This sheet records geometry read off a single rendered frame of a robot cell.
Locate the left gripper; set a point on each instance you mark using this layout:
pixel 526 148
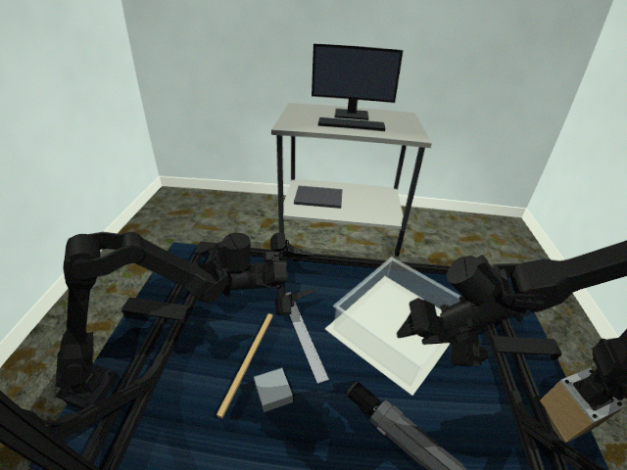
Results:
pixel 282 305

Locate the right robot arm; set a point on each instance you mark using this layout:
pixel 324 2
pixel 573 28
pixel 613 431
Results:
pixel 541 284

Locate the tan wooden stick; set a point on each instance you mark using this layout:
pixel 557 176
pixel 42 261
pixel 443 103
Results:
pixel 243 369

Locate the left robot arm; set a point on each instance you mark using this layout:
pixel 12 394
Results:
pixel 82 266

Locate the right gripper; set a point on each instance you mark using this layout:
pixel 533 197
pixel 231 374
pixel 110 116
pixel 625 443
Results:
pixel 423 320

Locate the grey ruler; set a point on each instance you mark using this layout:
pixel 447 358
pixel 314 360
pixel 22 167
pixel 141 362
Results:
pixel 308 345

